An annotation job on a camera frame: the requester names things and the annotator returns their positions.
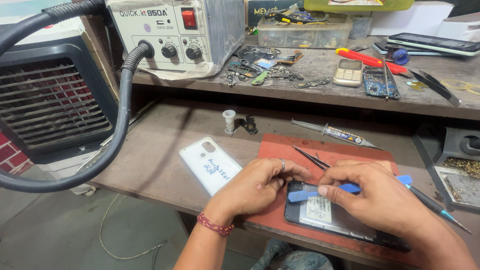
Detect person's left hand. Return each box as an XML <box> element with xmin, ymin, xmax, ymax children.
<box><xmin>204</xmin><ymin>157</ymin><xmax>313</xmax><ymax>228</ymax></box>

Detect person's right hand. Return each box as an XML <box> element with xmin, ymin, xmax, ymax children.
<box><xmin>317</xmin><ymin>159</ymin><xmax>418</xmax><ymax>239</ymax></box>

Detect blue plastic pry tool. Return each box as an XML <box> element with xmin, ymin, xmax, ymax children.
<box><xmin>287</xmin><ymin>175</ymin><xmax>413</xmax><ymax>203</ymax></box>

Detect black smartphone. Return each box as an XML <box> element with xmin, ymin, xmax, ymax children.
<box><xmin>283</xmin><ymin>180</ymin><xmax>412</xmax><ymax>253</ymax></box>

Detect black pointed tweezers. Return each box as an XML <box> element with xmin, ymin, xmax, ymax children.
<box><xmin>292</xmin><ymin>145</ymin><xmax>333</xmax><ymax>172</ymax></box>

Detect red work mat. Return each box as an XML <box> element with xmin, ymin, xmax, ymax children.
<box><xmin>240</xmin><ymin>133</ymin><xmax>426</xmax><ymax>268</ymax></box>

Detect small black circuit part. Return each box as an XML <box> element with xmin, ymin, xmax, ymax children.
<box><xmin>239</xmin><ymin>115</ymin><xmax>259</xmax><ymax>136</ymax></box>

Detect flux syringe with label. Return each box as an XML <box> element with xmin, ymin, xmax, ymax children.
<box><xmin>291</xmin><ymin>118</ymin><xmax>385</xmax><ymax>151</ymax></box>

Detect small white plastic spool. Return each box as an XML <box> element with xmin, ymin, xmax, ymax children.
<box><xmin>222</xmin><ymin>109</ymin><xmax>237</xmax><ymax>135</ymax></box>

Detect white phone back cover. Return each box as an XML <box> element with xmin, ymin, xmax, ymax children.
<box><xmin>179</xmin><ymin>136</ymin><xmax>244</xmax><ymax>197</ymax></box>

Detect person's patterned trouser leg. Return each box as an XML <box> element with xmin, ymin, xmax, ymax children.
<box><xmin>250</xmin><ymin>239</ymin><xmax>335</xmax><ymax>270</ymax></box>

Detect dark flex circuit strip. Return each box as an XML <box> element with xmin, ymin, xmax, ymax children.
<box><xmin>294</xmin><ymin>77</ymin><xmax>331</xmax><ymax>90</ymax></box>

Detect heap of phone parts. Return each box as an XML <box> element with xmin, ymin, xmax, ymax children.
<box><xmin>224</xmin><ymin>45</ymin><xmax>305</xmax><ymax>88</ymax></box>

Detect gold keypad phone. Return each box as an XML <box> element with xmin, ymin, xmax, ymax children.
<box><xmin>332</xmin><ymin>58</ymin><xmax>364</xmax><ymax>88</ymax></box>

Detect blue phone circuit board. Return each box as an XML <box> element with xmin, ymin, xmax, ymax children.
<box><xmin>362</xmin><ymin>66</ymin><xmax>401</xmax><ymax>100</ymax></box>

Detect silver tweezers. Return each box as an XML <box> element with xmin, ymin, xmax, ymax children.
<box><xmin>381</xmin><ymin>58</ymin><xmax>391</xmax><ymax>100</ymax></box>

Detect clear plastic parts box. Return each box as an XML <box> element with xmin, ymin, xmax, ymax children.
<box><xmin>257</xmin><ymin>10</ymin><xmax>353</xmax><ymax>50</ymax></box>

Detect dark screwdriver with teal tip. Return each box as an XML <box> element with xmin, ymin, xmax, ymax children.
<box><xmin>406</xmin><ymin>184</ymin><xmax>473</xmax><ymax>235</ymax></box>

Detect dark flat smartphone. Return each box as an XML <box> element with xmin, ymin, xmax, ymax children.
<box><xmin>373</xmin><ymin>41</ymin><xmax>452</xmax><ymax>58</ymax></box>

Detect small gold foil piece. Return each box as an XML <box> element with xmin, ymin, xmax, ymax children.
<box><xmin>406</xmin><ymin>79</ymin><xmax>430</xmax><ymax>93</ymax></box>

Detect grey metal holder tray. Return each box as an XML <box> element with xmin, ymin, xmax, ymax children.
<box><xmin>410</xmin><ymin>121</ymin><xmax>480</xmax><ymax>215</ymax></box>

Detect blue round loupe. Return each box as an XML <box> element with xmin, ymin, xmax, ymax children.
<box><xmin>385</xmin><ymin>44</ymin><xmax>411</xmax><ymax>67</ymax></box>

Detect small clear plastic cup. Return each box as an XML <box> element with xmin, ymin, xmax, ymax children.
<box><xmin>348</xmin><ymin>14</ymin><xmax>374</xmax><ymax>40</ymax></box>

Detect dark printed carton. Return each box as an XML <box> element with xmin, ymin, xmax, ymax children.
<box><xmin>247</xmin><ymin>0</ymin><xmax>305</xmax><ymax>27</ymax></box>

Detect black metal blade tool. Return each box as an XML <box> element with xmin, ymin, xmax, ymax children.
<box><xmin>408</xmin><ymin>69</ymin><xmax>462</xmax><ymax>107</ymax></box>

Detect white hot air station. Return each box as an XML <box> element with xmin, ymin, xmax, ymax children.
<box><xmin>106</xmin><ymin>0</ymin><xmax>247</xmax><ymax>81</ymax></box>

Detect white cardboard box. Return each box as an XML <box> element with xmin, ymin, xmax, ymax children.
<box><xmin>369</xmin><ymin>1</ymin><xmax>455</xmax><ymax>37</ymax></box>

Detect white plastic device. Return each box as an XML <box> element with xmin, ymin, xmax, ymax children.
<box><xmin>436</xmin><ymin>12</ymin><xmax>480</xmax><ymax>43</ymax></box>

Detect black and white air cooler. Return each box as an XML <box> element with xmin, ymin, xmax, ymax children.
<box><xmin>0</xmin><ymin>17</ymin><xmax>119</xmax><ymax>196</ymax></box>

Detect red thread bracelet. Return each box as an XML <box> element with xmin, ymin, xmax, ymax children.
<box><xmin>196</xmin><ymin>211</ymin><xmax>235</xmax><ymax>237</ymax></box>

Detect red handled screwdriver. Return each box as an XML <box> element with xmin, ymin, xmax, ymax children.
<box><xmin>335</xmin><ymin>47</ymin><xmax>410</xmax><ymax>76</ymax></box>

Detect black corrugated hose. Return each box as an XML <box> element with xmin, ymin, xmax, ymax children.
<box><xmin>0</xmin><ymin>0</ymin><xmax>155</xmax><ymax>194</ymax></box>

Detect yellow ring gaskets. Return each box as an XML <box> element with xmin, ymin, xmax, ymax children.
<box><xmin>440</xmin><ymin>78</ymin><xmax>480</xmax><ymax>97</ymax></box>

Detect white cable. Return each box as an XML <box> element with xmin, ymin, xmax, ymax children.
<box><xmin>99</xmin><ymin>193</ymin><xmax>169</xmax><ymax>270</ymax></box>

